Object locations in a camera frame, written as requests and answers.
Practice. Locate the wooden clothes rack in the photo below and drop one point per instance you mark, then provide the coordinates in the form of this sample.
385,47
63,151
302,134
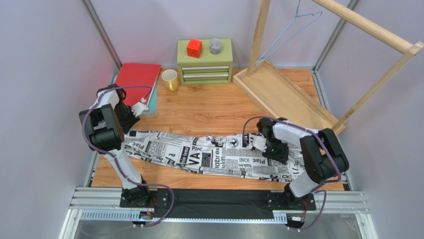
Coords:
278,95

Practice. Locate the clear glass jar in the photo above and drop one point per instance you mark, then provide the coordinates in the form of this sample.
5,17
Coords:
215,46

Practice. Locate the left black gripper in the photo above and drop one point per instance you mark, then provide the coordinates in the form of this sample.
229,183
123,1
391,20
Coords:
126,125

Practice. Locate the red cube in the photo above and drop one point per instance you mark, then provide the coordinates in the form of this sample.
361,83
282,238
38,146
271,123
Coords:
194,48

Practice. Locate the red board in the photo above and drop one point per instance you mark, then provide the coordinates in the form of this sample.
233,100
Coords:
132,74

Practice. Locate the yellow mug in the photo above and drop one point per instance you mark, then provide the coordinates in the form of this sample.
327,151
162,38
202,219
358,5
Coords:
170,79

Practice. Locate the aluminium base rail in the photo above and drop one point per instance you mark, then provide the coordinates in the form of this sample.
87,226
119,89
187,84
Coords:
337,202

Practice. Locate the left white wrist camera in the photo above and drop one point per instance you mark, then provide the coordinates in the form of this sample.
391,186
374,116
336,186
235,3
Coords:
140,108

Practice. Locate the teal cutting board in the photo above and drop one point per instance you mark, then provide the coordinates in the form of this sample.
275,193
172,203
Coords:
152,102

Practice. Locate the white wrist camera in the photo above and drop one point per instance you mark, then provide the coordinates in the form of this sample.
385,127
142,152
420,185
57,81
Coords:
257,142
140,108

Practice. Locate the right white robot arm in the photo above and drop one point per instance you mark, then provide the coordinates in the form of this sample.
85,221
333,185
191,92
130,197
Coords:
322,154

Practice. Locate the newspaper print trousers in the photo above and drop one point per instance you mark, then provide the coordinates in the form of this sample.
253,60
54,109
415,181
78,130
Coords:
213,155

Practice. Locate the green drawer cabinet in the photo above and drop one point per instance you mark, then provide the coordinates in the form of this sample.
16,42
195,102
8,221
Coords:
208,68

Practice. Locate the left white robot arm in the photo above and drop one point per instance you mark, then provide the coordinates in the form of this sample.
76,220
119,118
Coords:
104,126

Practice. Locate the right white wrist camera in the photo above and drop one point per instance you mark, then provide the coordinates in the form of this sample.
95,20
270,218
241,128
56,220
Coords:
257,142

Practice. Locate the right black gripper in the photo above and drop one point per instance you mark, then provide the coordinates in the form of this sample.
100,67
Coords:
276,155

